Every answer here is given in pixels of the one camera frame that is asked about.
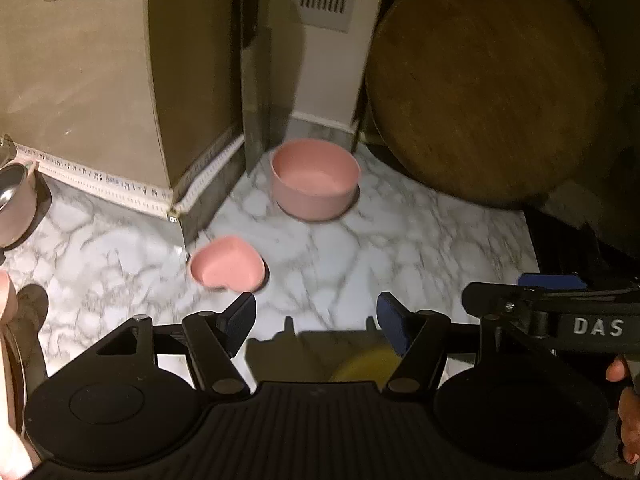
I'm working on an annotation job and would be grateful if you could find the round wooden cutting board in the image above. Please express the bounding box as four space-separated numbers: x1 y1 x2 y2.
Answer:
366 0 639 207

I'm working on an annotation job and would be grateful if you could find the pink metal saucepan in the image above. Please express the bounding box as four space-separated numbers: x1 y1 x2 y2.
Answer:
0 160 37 248

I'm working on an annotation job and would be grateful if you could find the pink heart-shaped dish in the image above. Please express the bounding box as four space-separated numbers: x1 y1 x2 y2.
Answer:
189 235 266 292

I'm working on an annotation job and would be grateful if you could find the person's right hand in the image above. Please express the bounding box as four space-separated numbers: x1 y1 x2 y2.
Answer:
605 356 640 464

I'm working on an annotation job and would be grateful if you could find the person's left hand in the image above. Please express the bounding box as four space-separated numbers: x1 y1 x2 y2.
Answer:
1 271 39 479

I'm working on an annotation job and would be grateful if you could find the large pink round bowl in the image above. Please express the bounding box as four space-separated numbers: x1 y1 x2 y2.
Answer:
270 139 361 222

